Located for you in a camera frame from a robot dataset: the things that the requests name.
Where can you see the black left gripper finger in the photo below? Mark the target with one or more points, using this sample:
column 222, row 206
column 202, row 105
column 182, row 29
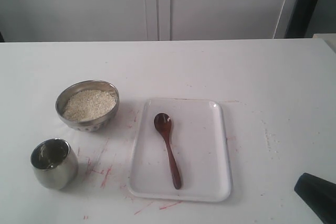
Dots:
column 319, row 195

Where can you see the brown wooden spoon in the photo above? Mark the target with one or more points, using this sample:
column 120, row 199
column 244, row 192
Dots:
column 163, row 125

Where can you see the steel bowl of rice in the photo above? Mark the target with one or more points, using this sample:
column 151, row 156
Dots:
column 88, row 105

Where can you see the small steel cup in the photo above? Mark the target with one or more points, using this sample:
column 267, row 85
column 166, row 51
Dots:
column 54, row 163

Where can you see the white plastic tray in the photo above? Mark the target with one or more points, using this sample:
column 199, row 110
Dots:
column 198, row 143

